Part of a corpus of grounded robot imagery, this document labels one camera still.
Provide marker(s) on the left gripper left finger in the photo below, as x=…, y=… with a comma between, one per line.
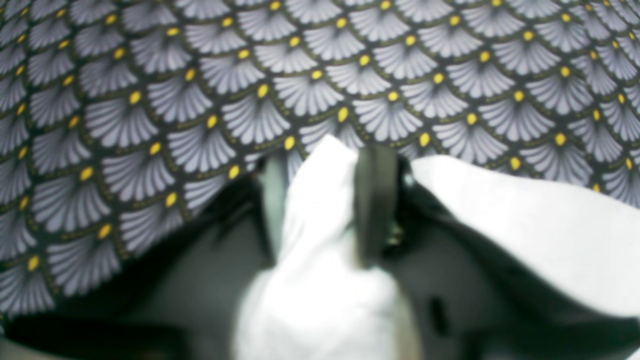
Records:
x=181, y=300

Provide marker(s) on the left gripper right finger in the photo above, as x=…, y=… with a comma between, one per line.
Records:
x=469, y=298

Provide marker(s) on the white printed T-shirt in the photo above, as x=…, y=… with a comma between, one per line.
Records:
x=319, y=302

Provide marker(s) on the fan-patterned grey tablecloth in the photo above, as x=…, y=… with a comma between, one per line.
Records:
x=121, y=119

